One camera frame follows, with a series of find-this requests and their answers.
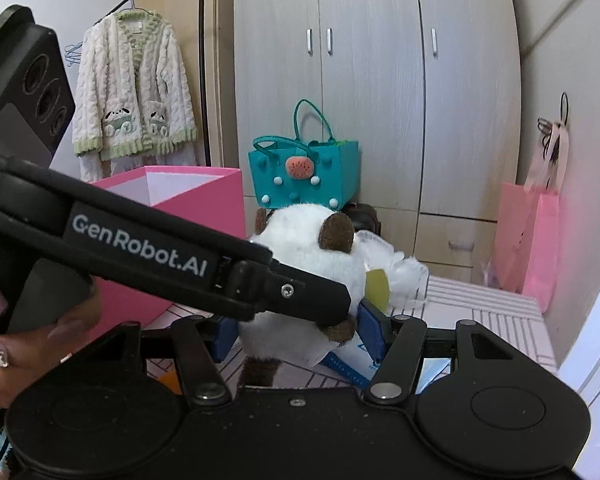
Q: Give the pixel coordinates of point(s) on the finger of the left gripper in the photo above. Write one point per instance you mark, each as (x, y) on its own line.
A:
(289, 291)

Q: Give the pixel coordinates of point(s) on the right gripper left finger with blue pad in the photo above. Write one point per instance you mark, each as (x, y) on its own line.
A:
(224, 335)

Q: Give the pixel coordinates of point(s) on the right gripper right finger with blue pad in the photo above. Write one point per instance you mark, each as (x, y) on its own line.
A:
(374, 329)

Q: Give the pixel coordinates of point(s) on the blue white wipes packet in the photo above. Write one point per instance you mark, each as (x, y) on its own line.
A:
(353, 362)

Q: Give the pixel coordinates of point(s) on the white fluffy mesh item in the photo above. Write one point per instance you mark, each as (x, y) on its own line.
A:
(393, 280)

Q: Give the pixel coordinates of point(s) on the white brown plush doll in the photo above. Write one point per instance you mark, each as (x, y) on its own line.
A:
(320, 254)

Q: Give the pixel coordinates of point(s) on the person's left hand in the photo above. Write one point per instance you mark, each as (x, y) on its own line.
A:
(26, 357)

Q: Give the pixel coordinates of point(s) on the black suitcase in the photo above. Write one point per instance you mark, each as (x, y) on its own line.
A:
(363, 217)

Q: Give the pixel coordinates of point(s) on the teal felt tote bag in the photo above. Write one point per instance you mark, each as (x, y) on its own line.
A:
(288, 171)

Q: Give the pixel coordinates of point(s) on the striped pink tablecloth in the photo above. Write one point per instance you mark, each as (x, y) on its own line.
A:
(516, 319)

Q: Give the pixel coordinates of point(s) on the cream green knit cardigan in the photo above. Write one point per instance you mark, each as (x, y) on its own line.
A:
(133, 105)

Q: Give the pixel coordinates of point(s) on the pink paper shopping bag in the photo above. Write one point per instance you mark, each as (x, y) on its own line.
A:
(527, 239)

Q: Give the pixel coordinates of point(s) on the grey wooden wardrobe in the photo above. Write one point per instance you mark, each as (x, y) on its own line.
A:
(430, 90)

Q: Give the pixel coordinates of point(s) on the wall hook with hair ties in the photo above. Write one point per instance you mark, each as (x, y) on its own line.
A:
(545, 128)

